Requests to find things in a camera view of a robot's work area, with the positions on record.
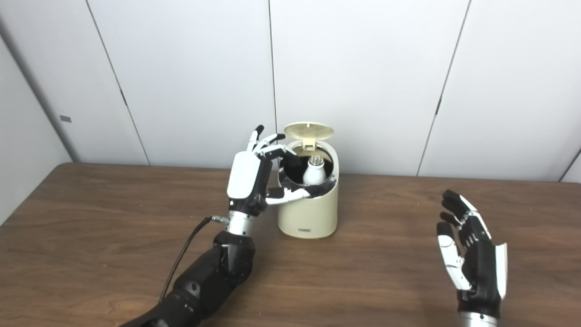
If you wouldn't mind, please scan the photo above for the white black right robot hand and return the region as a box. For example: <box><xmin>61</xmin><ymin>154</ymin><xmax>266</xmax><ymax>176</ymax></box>
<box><xmin>437</xmin><ymin>190</ymin><xmax>508</xmax><ymax>318</ymax></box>

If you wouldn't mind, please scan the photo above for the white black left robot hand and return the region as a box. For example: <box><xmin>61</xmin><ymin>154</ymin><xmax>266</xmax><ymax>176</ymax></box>
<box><xmin>226</xmin><ymin>125</ymin><xmax>314</xmax><ymax>216</ymax></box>

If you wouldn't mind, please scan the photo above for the small white plastic bottle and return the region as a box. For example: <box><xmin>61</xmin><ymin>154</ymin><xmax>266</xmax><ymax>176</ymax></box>
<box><xmin>303</xmin><ymin>155</ymin><xmax>327</xmax><ymax>185</ymax></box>

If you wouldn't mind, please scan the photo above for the cream-colored bin body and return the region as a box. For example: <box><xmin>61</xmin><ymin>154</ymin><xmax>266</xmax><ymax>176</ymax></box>
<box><xmin>277</xmin><ymin>139</ymin><xmax>339</xmax><ymax>239</ymax></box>

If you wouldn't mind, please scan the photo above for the cream round bin lid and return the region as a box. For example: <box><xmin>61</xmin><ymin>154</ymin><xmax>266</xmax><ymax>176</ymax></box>
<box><xmin>283</xmin><ymin>121</ymin><xmax>335</xmax><ymax>150</ymax></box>

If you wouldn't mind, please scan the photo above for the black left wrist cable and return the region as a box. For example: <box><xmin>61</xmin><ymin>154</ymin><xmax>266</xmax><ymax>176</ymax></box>
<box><xmin>159</xmin><ymin>216</ymin><xmax>231</xmax><ymax>303</ymax></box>

